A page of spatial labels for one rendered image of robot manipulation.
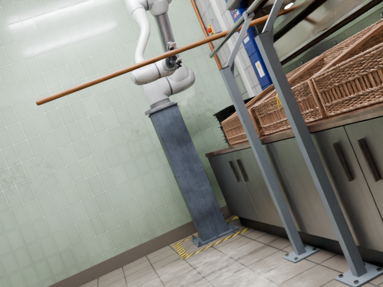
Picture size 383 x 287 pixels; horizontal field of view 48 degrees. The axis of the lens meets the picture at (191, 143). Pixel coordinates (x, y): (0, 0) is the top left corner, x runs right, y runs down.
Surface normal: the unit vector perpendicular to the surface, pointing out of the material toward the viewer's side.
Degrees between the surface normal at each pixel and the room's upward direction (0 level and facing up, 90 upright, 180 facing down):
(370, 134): 90
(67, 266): 90
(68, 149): 90
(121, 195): 90
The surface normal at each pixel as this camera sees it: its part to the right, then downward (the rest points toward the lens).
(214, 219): 0.15, -0.07
